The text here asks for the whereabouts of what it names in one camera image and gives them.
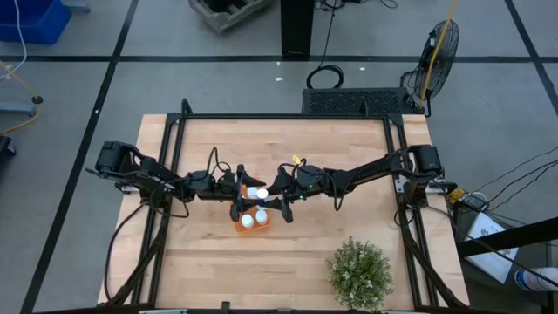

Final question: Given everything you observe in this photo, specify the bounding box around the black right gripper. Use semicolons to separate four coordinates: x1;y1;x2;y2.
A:
260;164;307;224

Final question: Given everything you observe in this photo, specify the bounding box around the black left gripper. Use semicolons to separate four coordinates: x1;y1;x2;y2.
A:
216;163;268;222

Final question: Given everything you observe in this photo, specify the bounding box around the orange translucent plastic basket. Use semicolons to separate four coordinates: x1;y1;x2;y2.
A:
232;186;275;236

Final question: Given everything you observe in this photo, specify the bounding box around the green artificial potted plant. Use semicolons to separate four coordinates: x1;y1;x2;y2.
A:
326;235;394;311

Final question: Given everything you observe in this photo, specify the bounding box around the black perforated metal case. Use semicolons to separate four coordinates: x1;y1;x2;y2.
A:
301;86;416;116

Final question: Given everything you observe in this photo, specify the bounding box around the black tower box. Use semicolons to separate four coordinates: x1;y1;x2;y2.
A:
280;0;316;58

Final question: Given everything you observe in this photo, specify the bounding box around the power strip with plugs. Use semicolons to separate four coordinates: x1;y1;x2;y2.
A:
446;187;487;215

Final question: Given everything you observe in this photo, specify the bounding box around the white printed paper box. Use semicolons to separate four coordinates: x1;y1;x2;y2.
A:
463;211;521;285

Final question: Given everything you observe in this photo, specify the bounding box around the black floor fan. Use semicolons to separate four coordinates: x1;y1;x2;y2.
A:
400;19;461;117

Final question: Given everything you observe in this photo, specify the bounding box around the black metal beam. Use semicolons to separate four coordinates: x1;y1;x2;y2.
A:
457;215;558;259

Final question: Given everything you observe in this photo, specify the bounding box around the blue plastic bin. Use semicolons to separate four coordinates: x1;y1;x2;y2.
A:
0;0;73;45

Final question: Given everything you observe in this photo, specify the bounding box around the white roll with blue print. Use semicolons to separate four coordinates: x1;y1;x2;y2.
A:
514;266;558;293

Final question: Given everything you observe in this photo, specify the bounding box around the black metal table frame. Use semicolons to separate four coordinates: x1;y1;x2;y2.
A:
104;98;470;313

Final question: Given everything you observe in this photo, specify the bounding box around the coiled black floor cable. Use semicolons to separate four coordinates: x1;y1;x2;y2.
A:
305;64;345;91

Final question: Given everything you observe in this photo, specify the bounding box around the yellow hanging cable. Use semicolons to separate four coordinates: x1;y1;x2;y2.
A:
417;0;461;110

